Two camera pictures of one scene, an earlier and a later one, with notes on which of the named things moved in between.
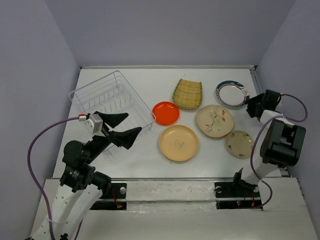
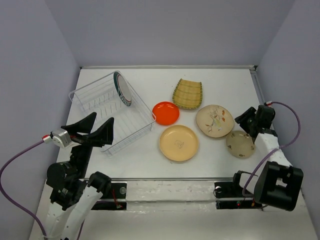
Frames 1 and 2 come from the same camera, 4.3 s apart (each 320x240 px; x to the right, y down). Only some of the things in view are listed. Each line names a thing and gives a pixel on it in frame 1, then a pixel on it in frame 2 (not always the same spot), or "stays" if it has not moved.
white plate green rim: x=232 y=94 → x=122 y=88
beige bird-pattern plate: x=215 y=121 stays
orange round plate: x=165 y=113 stays
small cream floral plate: x=239 y=143 stays
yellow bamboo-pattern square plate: x=187 y=94 stays
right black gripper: x=251 y=101 → x=241 y=118
